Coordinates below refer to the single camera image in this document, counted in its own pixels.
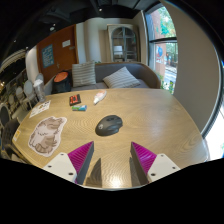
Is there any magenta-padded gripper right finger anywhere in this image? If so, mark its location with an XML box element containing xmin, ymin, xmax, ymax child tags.
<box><xmin>129</xmin><ymin>141</ymin><xmax>181</xmax><ymax>186</ymax></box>

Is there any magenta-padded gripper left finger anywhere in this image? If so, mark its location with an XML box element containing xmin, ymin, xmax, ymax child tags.
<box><xmin>42</xmin><ymin>141</ymin><xmax>96</xmax><ymax>186</ymax></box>

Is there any black computer mouse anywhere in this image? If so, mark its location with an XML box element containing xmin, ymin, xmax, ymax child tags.
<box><xmin>95</xmin><ymin>114</ymin><xmax>124</xmax><ymax>137</ymax></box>

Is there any yellow sticker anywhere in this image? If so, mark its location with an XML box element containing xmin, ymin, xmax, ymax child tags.
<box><xmin>12</xmin><ymin>129</ymin><xmax>22</xmax><ymax>143</ymax></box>

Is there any small teal box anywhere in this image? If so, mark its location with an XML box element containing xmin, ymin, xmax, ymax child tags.
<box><xmin>71</xmin><ymin>104</ymin><xmax>88</xmax><ymax>112</ymax></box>

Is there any white sticker sheet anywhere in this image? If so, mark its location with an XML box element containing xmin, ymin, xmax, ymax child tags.
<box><xmin>28</xmin><ymin>100</ymin><xmax>52</xmax><ymax>119</ymax></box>

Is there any black and red case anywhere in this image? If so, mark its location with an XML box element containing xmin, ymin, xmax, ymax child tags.
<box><xmin>69</xmin><ymin>93</ymin><xmax>82</xmax><ymax>107</ymax></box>

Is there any small white squeeze bottle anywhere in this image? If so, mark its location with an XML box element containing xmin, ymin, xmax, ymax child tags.
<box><xmin>93</xmin><ymin>90</ymin><xmax>108</xmax><ymax>105</ymax></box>

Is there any clear plastic lidded cup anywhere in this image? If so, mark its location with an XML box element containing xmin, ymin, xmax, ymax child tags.
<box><xmin>32</xmin><ymin>78</ymin><xmax>46</xmax><ymax>103</ymax></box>

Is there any green plant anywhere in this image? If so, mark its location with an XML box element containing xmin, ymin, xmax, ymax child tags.
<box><xmin>159</xmin><ymin>74</ymin><xmax>176</xmax><ymax>95</ymax></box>

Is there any black and orange backpack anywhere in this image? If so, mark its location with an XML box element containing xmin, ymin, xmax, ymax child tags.
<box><xmin>51</xmin><ymin>70</ymin><xmax>73</xmax><ymax>94</ymax></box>

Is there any group of chairs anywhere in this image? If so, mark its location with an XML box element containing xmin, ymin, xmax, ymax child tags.
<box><xmin>0</xmin><ymin>72</ymin><xmax>45</xmax><ymax>159</ymax></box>

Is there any grey curved sofa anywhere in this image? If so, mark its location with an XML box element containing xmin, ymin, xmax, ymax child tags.
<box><xmin>44</xmin><ymin>62</ymin><xmax>162</xmax><ymax>96</ymax></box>

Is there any upright striped cushion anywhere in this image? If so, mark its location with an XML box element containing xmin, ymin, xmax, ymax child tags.
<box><xmin>71</xmin><ymin>60</ymin><xmax>97</xmax><ymax>88</ymax></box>

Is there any flat-lying striped cushion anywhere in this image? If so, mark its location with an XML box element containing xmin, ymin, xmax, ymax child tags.
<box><xmin>102</xmin><ymin>66</ymin><xmax>141</xmax><ymax>89</ymax></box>

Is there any brown wooden door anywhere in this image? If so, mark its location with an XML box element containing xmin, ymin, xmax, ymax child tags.
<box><xmin>36</xmin><ymin>24</ymin><xmax>79</xmax><ymax>84</ymax></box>

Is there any blue poster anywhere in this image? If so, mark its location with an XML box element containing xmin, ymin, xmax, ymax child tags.
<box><xmin>41</xmin><ymin>43</ymin><xmax>55</xmax><ymax>69</ymax></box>

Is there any black-framed window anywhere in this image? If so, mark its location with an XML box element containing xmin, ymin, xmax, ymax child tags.
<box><xmin>144</xmin><ymin>3</ymin><xmax>179</xmax><ymax>96</ymax></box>

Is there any arched grey display cabinet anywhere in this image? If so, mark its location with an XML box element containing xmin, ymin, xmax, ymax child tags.
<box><xmin>106</xmin><ymin>23</ymin><xmax>141</xmax><ymax>64</ymax></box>

